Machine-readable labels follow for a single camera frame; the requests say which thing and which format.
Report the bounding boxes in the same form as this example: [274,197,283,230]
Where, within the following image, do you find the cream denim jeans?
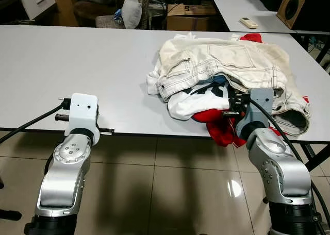
[156,33,311,138]

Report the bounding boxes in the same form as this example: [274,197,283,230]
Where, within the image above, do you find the red striped sports garment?
[192,107,289,148]

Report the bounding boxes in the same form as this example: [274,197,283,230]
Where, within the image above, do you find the white shirt black print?
[146,70,233,121]

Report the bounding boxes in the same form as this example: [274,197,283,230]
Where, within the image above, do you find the red cloth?
[239,33,263,44]

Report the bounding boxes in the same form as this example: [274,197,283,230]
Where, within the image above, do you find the cream remote control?
[239,17,258,29]

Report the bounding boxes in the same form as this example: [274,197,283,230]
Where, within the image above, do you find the black metal table legs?
[295,142,330,173]

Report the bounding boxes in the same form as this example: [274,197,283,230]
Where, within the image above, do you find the white desk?
[209,0,330,36]

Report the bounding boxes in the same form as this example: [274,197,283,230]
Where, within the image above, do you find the brown cardboard box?
[166,3,217,31]

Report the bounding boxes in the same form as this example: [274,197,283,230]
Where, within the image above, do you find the wooden speaker box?
[277,0,330,30]

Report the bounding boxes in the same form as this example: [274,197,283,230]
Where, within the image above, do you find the brown armchair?
[72,0,124,28]

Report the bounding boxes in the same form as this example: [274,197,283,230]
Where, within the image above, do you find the grey white pillow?
[122,0,143,29]

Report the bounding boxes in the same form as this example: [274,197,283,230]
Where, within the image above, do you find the white drawer cabinet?
[21,0,56,20]

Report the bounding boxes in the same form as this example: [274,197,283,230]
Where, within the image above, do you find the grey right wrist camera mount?
[236,88,275,141]

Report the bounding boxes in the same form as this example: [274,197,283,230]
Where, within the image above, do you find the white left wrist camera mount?
[64,93,102,145]

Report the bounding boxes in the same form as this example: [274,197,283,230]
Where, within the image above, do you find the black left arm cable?
[0,100,71,144]

